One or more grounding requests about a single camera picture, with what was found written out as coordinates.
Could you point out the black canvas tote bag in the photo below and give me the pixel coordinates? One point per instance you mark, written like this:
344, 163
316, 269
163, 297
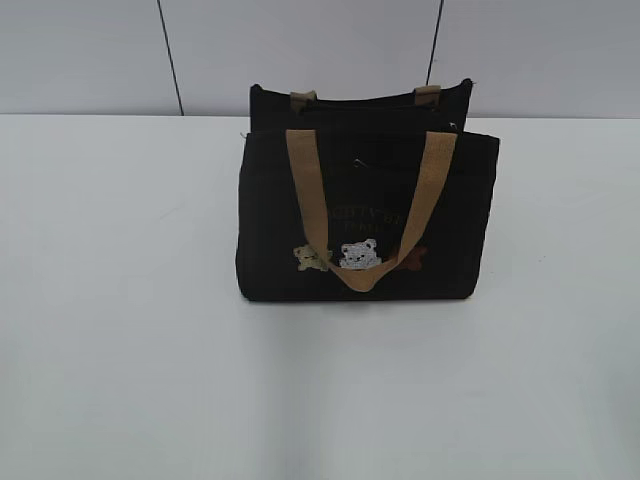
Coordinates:
374, 199

